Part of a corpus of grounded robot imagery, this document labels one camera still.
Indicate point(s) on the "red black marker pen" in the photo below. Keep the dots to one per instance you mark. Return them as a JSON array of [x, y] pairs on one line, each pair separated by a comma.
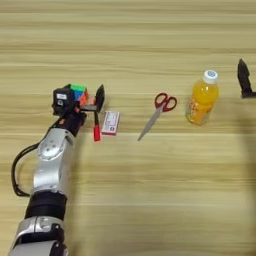
[[97, 131]]

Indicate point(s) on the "colourful puzzle cube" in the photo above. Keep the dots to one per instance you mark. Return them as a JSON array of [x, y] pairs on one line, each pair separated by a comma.
[[80, 91]]

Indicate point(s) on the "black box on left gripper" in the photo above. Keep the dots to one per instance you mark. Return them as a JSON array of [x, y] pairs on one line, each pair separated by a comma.
[[63, 100]]

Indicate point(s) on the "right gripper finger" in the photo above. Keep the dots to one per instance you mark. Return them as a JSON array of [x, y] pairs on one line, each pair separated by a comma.
[[245, 80]]

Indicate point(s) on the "orange juice bottle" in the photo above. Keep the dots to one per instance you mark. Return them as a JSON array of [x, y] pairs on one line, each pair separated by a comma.
[[201, 100]]

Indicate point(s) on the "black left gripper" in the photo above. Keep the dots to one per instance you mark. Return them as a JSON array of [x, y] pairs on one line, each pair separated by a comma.
[[71, 121]]

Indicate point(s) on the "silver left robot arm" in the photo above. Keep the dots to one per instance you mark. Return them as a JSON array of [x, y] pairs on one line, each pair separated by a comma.
[[50, 180]]

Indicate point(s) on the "red white card box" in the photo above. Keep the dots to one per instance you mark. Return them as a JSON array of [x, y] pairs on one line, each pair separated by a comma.
[[110, 122]]

